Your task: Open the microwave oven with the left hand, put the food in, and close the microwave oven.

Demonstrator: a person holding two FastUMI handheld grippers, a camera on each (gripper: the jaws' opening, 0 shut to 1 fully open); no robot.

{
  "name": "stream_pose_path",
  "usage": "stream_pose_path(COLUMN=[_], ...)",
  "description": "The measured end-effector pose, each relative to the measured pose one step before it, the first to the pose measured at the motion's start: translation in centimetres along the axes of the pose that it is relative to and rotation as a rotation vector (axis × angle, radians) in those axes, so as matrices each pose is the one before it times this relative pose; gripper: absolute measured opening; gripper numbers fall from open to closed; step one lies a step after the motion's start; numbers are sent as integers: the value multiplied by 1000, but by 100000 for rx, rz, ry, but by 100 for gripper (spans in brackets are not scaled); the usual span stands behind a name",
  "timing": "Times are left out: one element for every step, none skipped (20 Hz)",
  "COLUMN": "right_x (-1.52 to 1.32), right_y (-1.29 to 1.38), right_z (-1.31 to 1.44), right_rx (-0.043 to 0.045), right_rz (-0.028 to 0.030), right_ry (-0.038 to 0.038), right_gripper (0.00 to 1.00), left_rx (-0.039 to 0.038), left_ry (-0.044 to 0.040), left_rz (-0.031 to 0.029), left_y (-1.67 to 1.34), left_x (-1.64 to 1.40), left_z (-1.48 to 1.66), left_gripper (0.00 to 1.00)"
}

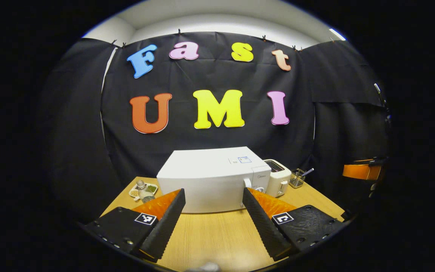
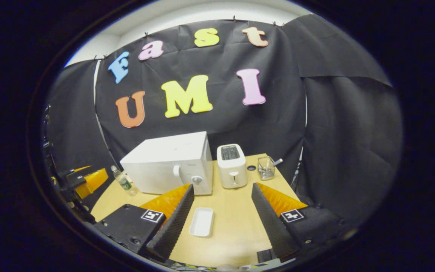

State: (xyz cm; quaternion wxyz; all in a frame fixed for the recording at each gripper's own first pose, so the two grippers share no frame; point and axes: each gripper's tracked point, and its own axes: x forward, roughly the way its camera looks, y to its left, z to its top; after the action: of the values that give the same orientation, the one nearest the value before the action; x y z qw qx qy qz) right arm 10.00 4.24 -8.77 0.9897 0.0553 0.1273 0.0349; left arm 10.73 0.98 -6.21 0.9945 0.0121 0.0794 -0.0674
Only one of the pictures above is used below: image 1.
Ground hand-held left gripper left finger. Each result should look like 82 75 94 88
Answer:
83 188 186 261

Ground white microwave oven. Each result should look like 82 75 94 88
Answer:
156 146 272 214

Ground clear plastic bottle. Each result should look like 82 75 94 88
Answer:
136 180 156 204

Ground white toaster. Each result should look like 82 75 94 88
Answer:
263 159 292 198

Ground divided plate of beans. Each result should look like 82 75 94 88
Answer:
129 183 158 199

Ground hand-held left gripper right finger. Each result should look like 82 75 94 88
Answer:
242 187 348 262

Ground black backdrop cloth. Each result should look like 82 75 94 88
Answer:
38 32 392 227

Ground wire mesh utensil basket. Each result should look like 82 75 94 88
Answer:
289 168 305 189

